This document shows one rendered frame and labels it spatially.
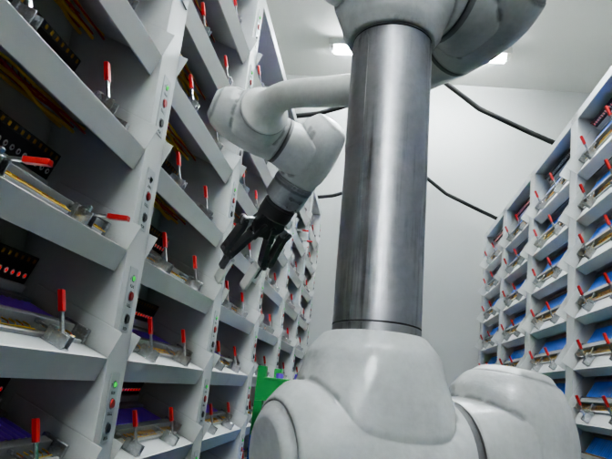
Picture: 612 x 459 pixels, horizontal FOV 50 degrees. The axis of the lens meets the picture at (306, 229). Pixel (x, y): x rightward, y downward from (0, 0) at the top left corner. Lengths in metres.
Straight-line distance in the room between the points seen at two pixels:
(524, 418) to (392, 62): 0.43
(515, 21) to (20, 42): 0.64
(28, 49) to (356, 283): 0.52
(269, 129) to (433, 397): 0.76
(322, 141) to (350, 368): 0.77
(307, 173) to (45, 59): 0.62
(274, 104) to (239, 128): 0.10
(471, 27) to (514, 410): 0.49
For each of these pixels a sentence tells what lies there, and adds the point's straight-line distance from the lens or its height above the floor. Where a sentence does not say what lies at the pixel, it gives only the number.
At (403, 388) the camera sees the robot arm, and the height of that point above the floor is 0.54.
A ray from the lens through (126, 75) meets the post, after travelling 1.38.
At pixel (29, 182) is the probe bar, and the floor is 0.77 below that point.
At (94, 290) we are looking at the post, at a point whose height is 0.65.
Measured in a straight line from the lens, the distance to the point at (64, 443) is 1.25.
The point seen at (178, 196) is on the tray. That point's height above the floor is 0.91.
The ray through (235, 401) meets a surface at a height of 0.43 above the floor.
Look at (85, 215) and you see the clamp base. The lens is 1.11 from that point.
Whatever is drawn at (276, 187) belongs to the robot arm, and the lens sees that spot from 1.41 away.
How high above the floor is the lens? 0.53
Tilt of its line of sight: 13 degrees up
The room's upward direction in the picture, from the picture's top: 7 degrees clockwise
